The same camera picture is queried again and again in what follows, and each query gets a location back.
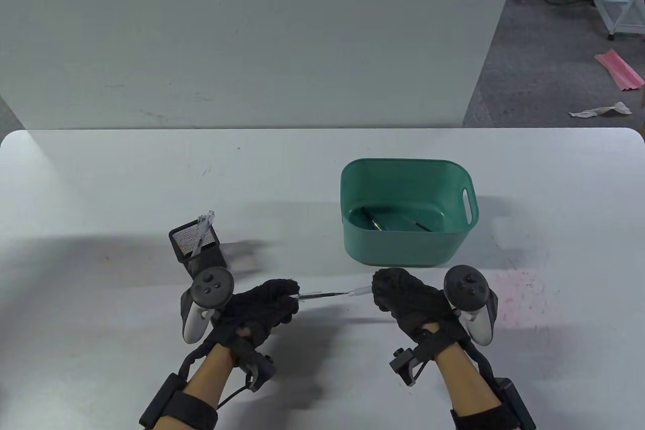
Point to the black pen tip section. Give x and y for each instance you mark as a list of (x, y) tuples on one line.
[(373, 219)]

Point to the white partition board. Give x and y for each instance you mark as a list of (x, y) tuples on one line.
[(252, 37)]

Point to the black grey left hand controller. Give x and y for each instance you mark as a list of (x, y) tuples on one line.
[(211, 289)]

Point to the person's left forearm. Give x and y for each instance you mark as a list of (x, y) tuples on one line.
[(209, 379)]

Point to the green plastic bin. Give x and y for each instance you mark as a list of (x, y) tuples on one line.
[(403, 248)]

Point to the black right armband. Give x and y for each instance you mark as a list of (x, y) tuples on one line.
[(484, 420)]

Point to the black armband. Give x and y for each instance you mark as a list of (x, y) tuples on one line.
[(484, 420), (191, 412)]

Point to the pink folded paper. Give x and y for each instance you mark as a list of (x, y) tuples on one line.
[(620, 69)]

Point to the person's left hand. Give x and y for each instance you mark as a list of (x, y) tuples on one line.
[(252, 309)]

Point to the thin black pen refill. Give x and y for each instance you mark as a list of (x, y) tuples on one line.
[(423, 226)]

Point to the black grey hand controller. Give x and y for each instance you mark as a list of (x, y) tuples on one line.
[(211, 289), (468, 289)]

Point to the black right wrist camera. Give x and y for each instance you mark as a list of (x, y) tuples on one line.
[(405, 369)]

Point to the person's right forearm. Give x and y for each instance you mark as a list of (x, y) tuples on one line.
[(466, 382)]

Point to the person's right hand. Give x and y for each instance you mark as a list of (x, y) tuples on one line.
[(413, 304)]

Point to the black grey right hand controller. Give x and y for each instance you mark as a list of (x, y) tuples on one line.
[(468, 289)]

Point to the black mesh pen holder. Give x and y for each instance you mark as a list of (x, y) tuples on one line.
[(211, 258)]

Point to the white crumpled paper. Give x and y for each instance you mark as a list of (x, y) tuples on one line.
[(604, 110)]

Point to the black left armband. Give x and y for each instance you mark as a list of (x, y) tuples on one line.
[(191, 412)]

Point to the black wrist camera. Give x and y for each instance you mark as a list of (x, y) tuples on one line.
[(405, 369), (262, 369)]

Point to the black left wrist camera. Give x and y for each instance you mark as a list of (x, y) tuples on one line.
[(262, 369)]

